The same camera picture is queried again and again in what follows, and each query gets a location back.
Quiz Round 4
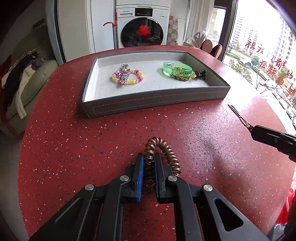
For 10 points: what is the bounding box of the white garment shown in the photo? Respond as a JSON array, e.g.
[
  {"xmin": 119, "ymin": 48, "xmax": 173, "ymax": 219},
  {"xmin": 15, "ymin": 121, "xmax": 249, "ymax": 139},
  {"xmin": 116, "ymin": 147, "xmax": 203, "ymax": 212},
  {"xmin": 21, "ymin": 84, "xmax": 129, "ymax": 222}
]
[{"xmin": 16, "ymin": 67, "xmax": 36, "ymax": 120}]

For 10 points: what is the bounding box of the silver star hair clip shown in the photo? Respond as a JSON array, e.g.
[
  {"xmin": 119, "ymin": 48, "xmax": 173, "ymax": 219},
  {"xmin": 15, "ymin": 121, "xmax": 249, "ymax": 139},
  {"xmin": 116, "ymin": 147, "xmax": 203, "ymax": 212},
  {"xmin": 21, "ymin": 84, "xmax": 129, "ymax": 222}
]
[{"xmin": 228, "ymin": 104, "xmax": 255, "ymax": 131}]

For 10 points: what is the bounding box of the brown spiral hair tie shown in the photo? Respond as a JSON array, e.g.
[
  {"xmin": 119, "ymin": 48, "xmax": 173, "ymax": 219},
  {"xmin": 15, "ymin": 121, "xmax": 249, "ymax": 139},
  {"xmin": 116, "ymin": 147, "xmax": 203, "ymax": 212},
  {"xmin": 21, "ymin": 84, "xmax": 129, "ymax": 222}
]
[{"xmin": 144, "ymin": 137, "xmax": 181, "ymax": 186}]

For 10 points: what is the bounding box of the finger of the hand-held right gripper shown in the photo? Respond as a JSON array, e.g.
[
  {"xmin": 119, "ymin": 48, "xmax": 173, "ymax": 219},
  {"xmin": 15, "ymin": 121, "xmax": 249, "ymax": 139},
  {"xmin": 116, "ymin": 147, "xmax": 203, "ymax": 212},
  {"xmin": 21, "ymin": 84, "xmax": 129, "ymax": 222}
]
[{"xmin": 251, "ymin": 125, "xmax": 296, "ymax": 160}]

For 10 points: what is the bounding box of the pale green sofa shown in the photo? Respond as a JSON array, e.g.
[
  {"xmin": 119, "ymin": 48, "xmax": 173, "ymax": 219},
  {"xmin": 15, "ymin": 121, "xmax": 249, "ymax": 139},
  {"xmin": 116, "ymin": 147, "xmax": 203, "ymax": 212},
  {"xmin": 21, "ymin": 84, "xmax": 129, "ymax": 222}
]
[{"xmin": 0, "ymin": 60, "xmax": 58, "ymax": 132}]

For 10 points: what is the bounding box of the grey jewelry tray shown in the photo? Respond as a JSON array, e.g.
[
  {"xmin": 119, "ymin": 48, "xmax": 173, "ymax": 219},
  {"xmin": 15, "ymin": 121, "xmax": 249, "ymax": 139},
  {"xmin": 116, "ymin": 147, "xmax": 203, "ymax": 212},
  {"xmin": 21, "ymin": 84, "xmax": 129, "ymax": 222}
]
[{"xmin": 81, "ymin": 50, "xmax": 231, "ymax": 119}]

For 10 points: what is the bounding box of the white cabinet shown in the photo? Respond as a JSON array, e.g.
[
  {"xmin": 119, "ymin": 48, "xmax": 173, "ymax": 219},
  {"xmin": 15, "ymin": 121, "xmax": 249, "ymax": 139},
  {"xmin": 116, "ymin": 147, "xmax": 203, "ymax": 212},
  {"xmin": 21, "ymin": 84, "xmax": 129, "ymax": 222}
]
[{"xmin": 58, "ymin": 0, "xmax": 116, "ymax": 62}]

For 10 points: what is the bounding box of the silver heart rhinestone pendant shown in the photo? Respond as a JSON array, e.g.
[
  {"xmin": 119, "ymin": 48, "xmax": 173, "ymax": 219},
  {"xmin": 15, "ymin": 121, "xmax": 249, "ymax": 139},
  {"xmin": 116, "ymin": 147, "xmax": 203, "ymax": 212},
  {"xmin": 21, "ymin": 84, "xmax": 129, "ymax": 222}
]
[{"xmin": 117, "ymin": 70, "xmax": 131, "ymax": 84}]

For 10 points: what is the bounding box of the red blanket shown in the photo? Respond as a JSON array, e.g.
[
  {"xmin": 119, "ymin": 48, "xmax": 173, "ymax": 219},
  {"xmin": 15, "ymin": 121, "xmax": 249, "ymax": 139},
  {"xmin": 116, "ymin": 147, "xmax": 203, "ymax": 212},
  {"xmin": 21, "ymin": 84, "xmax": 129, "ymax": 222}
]
[{"xmin": 0, "ymin": 56, "xmax": 12, "ymax": 80}]

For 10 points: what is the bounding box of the red fluffy ornament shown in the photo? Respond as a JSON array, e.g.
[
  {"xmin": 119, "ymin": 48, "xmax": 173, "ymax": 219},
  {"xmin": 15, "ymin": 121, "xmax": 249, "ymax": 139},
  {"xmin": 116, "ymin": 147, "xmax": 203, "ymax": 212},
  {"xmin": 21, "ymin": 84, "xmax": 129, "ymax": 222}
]
[{"xmin": 137, "ymin": 25, "xmax": 150, "ymax": 37}]

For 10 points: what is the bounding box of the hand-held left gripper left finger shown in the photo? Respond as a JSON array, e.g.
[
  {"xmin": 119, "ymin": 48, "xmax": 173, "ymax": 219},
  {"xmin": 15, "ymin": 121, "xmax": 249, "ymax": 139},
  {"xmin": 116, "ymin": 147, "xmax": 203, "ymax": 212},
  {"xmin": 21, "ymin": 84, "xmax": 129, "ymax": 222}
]
[{"xmin": 29, "ymin": 152, "xmax": 145, "ymax": 241}]

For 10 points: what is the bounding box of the green transparent bangle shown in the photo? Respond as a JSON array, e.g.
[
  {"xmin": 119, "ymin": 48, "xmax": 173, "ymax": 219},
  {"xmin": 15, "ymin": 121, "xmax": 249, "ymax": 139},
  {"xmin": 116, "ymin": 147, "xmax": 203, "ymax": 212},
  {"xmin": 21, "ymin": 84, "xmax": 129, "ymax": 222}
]
[{"xmin": 162, "ymin": 61, "xmax": 193, "ymax": 77}]

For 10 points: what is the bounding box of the brown chain bracelet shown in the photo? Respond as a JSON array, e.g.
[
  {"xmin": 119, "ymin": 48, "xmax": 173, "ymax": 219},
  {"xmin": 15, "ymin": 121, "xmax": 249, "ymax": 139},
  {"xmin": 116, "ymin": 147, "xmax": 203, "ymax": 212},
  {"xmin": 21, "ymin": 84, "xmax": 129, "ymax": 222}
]
[{"xmin": 172, "ymin": 66, "xmax": 197, "ymax": 81}]

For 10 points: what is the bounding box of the brown chair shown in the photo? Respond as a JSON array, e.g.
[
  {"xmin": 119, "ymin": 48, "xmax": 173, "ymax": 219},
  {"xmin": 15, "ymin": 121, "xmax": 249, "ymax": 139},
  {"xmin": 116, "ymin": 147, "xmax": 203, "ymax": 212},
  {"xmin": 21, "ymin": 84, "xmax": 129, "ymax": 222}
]
[
  {"xmin": 201, "ymin": 39, "xmax": 213, "ymax": 52},
  {"xmin": 209, "ymin": 44, "xmax": 223, "ymax": 58}
]

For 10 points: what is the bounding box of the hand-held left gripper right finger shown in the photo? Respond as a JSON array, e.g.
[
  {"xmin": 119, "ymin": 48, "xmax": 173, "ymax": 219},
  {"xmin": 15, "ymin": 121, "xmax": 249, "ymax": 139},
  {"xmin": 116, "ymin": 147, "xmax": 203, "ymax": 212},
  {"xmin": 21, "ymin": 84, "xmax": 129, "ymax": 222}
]
[{"xmin": 154, "ymin": 152, "xmax": 271, "ymax": 241}]

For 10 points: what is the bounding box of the white washing machine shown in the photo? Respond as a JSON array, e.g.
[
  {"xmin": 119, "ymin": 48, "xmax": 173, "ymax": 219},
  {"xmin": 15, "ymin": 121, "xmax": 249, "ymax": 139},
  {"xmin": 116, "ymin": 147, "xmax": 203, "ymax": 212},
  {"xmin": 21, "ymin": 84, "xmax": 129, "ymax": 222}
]
[{"xmin": 115, "ymin": 4, "xmax": 170, "ymax": 49}]

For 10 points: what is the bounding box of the red handled mop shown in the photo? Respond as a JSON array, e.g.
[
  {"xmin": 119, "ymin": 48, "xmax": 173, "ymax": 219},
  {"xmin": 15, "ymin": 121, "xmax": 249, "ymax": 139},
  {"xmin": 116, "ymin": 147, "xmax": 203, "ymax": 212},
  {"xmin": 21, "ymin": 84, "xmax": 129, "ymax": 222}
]
[{"xmin": 103, "ymin": 13, "xmax": 118, "ymax": 49}]

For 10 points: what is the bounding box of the white curtain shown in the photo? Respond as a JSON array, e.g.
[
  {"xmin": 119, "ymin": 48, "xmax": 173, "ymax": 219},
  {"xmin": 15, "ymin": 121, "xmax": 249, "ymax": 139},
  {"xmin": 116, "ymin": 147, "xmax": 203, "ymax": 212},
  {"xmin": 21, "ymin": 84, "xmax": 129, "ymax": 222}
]
[{"xmin": 185, "ymin": 0, "xmax": 214, "ymax": 44}]

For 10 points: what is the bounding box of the black garment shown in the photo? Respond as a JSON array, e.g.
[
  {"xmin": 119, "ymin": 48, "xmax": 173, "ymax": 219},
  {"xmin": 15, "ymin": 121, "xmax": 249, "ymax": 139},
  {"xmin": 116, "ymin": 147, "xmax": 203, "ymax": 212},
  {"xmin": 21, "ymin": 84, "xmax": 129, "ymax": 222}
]
[{"xmin": 5, "ymin": 52, "xmax": 39, "ymax": 105}]

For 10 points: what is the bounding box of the pink yellow spiral hair tie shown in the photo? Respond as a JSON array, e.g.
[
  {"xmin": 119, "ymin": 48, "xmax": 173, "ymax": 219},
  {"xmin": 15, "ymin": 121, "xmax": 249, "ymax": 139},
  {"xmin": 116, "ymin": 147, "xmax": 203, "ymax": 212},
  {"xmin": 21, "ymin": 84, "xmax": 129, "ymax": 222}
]
[{"xmin": 112, "ymin": 68, "xmax": 144, "ymax": 86}]

